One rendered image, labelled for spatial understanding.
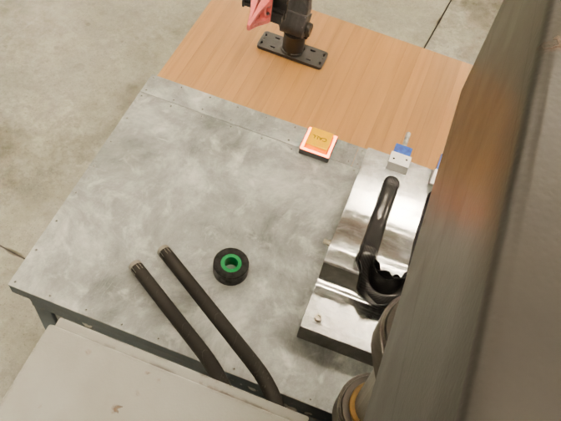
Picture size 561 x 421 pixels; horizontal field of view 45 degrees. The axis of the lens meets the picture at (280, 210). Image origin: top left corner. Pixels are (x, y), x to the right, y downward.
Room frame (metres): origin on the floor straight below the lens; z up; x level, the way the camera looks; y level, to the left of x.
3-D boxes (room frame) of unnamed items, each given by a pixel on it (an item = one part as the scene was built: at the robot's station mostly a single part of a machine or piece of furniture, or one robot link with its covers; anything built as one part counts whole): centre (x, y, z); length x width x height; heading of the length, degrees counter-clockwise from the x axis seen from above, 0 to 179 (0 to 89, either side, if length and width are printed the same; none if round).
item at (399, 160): (1.09, -0.27, 0.89); 0.13 x 0.05 x 0.05; 169
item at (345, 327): (0.81, -0.26, 0.87); 0.50 x 0.26 x 0.14; 168
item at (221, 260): (0.72, 0.09, 0.82); 0.08 x 0.08 x 0.04
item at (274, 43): (1.46, 0.05, 0.84); 0.20 x 0.07 x 0.08; 77
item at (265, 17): (1.13, 0.14, 1.20); 0.09 x 0.07 x 0.07; 167
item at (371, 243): (0.82, -0.27, 0.92); 0.35 x 0.16 x 0.09; 168
